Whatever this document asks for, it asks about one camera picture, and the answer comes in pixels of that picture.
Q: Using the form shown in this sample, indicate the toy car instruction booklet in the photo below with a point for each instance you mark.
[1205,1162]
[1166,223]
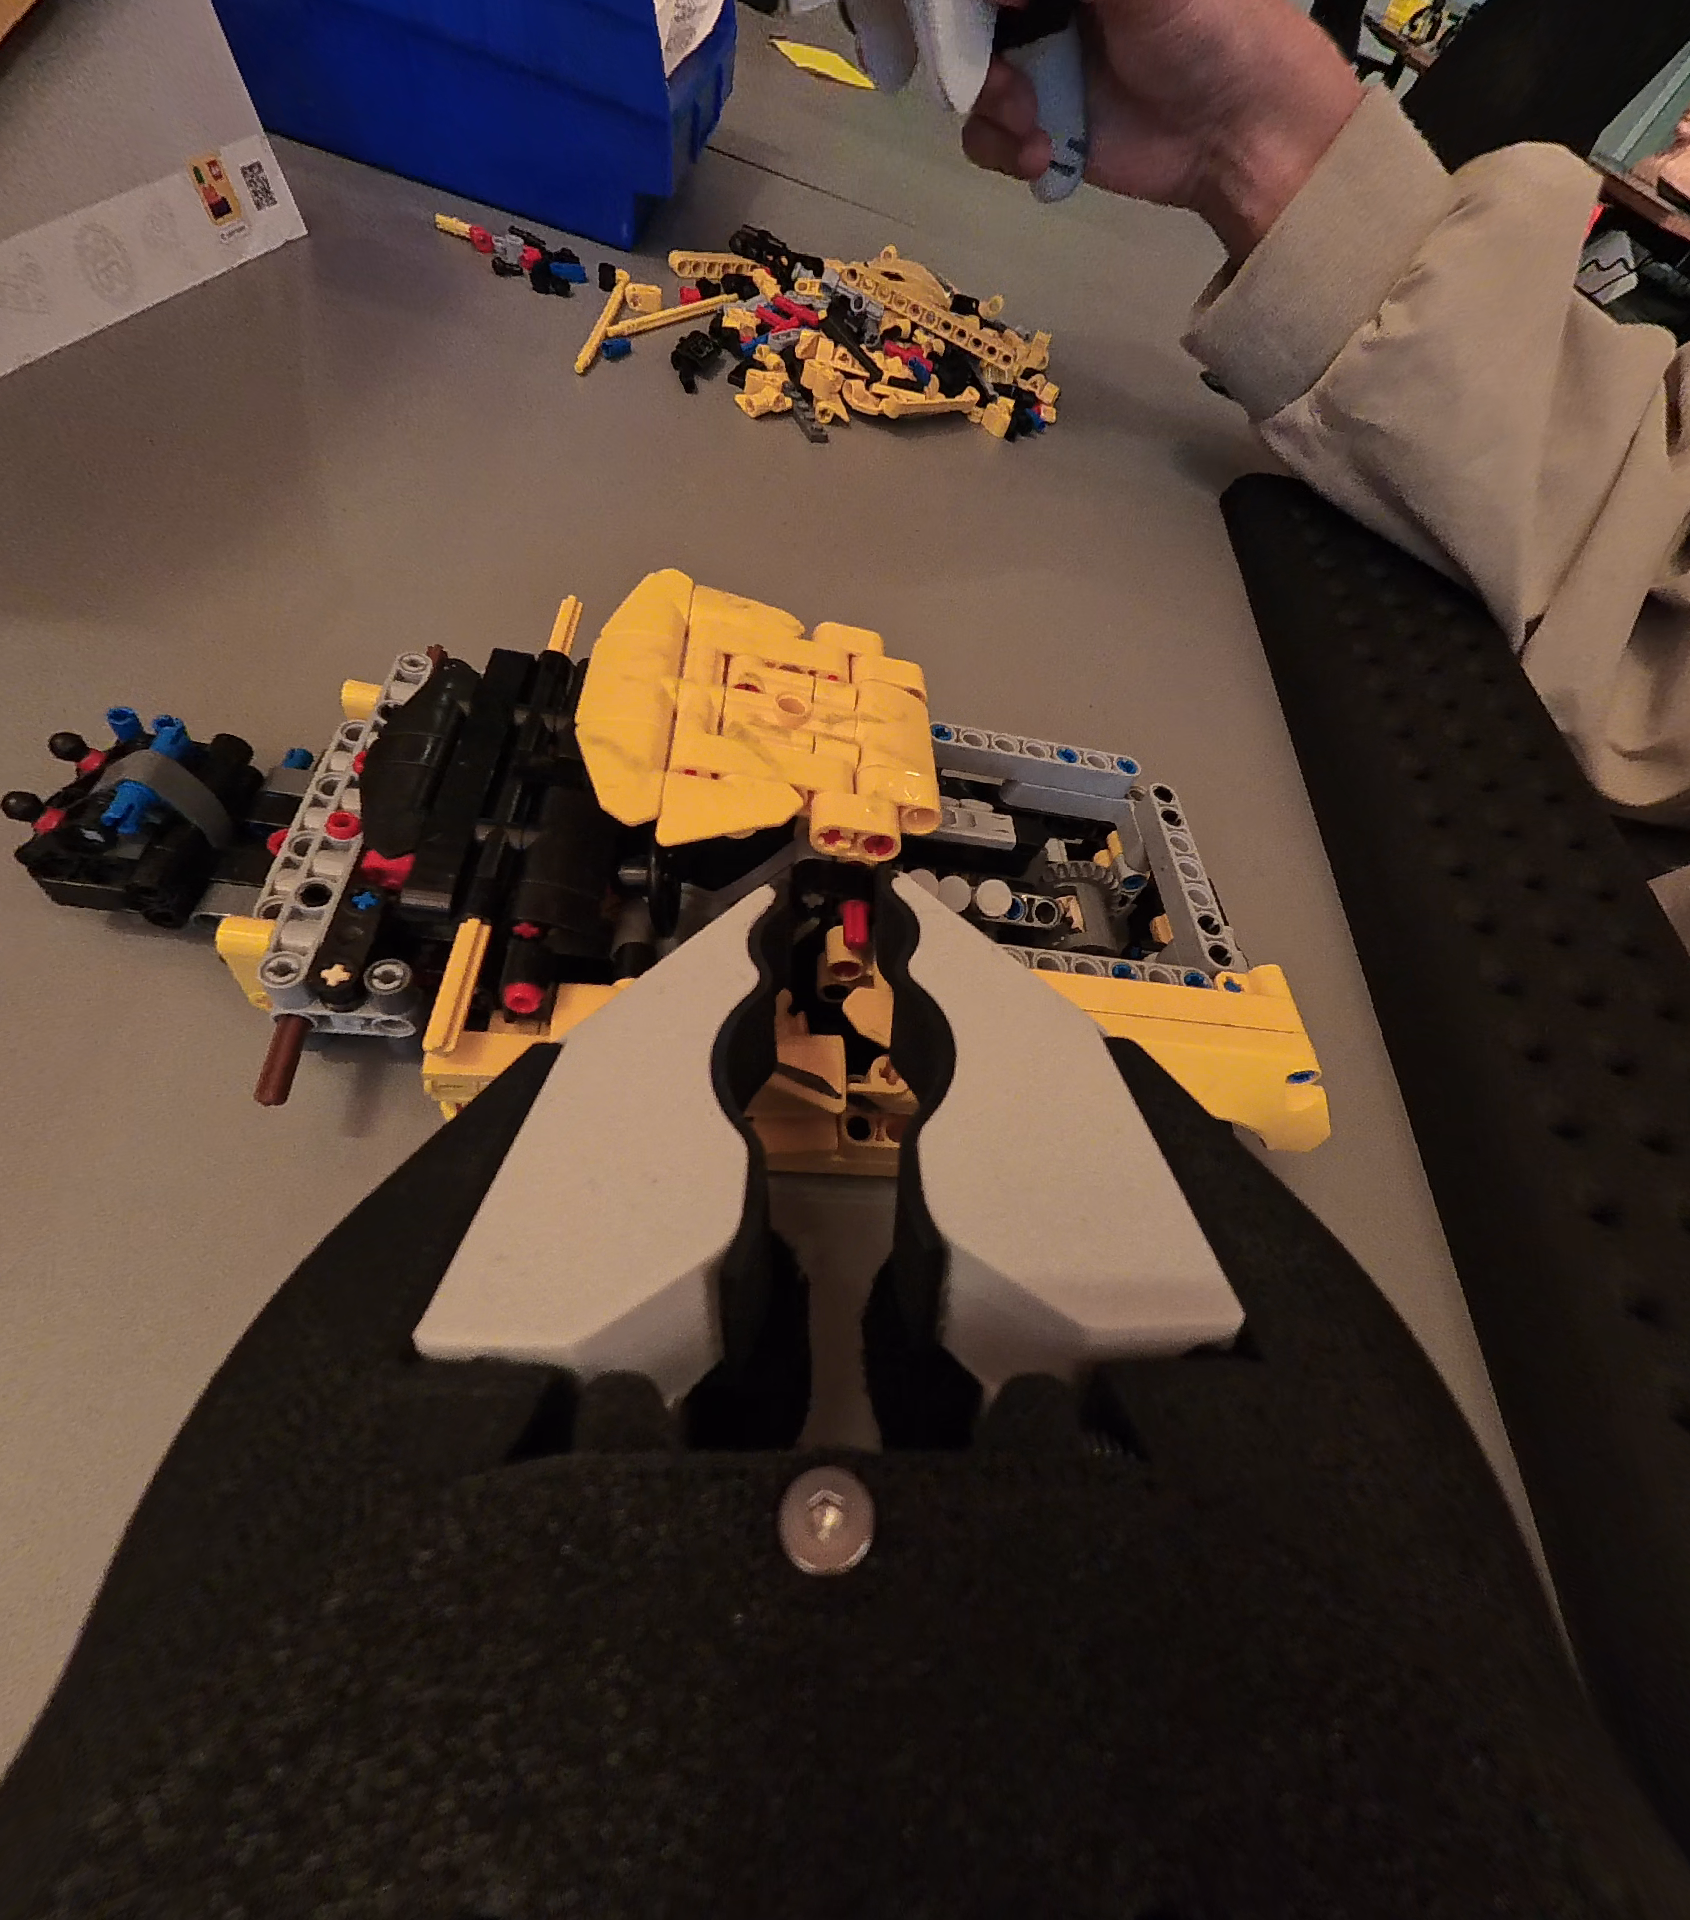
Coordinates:
[68,287]

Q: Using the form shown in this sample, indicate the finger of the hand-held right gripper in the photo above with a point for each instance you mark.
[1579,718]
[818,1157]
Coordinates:
[932,38]

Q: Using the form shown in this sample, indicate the person's right forearm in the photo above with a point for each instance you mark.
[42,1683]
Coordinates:
[1507,420]

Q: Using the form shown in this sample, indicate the black dotted desk mat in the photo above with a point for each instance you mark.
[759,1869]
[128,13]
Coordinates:
[1564,1202]

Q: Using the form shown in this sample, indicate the yellow toy car chassis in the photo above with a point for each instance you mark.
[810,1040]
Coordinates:
[743,707]

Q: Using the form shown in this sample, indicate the yellow toy fender subassembly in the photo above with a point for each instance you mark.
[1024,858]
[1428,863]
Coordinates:
[841,1066]

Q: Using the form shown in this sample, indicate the grey desk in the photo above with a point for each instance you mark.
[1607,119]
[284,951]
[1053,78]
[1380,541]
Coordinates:
[128,601]

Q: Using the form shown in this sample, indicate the blue plastic bin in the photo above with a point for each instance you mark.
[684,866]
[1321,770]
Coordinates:
[457,93]

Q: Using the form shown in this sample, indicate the person's right hand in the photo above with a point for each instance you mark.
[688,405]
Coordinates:
[1205,105]

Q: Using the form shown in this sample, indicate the pile of small toy pieces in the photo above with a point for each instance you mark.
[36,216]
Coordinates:
[845,348]

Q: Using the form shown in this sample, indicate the yellow sticky note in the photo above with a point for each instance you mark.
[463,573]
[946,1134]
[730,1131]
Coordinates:
[821,61]

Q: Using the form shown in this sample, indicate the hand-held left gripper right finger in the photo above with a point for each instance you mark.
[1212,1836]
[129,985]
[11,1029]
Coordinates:
[1072,1202]

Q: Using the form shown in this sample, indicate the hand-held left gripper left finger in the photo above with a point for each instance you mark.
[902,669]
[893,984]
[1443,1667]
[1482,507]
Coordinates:
[592,1202]

